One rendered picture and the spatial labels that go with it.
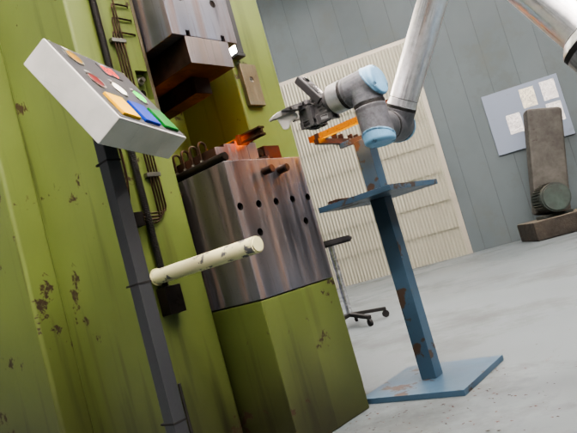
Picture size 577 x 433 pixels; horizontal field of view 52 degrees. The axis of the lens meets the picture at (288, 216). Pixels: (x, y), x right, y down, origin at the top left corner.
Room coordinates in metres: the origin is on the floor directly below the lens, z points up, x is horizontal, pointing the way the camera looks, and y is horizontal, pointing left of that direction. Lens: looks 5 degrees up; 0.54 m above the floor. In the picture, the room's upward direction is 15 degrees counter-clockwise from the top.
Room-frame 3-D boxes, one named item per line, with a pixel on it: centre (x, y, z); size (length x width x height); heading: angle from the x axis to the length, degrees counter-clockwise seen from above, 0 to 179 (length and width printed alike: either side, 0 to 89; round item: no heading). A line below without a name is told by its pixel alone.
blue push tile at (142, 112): (1.46, 0.28, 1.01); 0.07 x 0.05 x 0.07; 165
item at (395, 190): (2.23, -0.35, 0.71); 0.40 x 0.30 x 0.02; 143
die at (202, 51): (2.11, 0.27, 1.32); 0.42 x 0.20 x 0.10; 50
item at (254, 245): (1.65, 0.26, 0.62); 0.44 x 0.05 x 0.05; 50
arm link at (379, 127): (1.66, -0.31, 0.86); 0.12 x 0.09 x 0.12; 146
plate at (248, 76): (2.30, 0.00, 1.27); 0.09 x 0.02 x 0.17; 140
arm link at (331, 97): (1.71, -0.23, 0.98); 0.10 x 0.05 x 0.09; 140
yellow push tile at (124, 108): (1.36, 0.31, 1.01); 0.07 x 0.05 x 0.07; 165
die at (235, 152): (2.11, 0.27, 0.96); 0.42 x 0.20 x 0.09; 50
